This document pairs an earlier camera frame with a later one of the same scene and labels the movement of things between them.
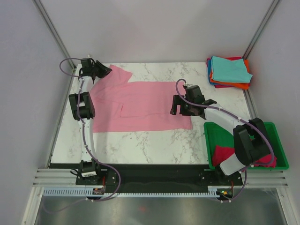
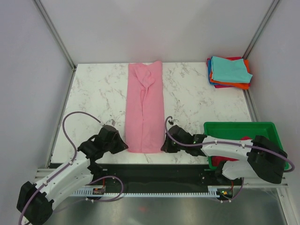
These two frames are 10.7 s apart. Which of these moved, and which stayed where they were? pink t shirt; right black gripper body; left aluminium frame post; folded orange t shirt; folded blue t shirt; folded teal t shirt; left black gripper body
Moved: pink t shirt; left black gripper body; right black gripper body
Stayed: folded teal t shirt; left aluminium frame post; folded blue t shirt; folded orange t shirt
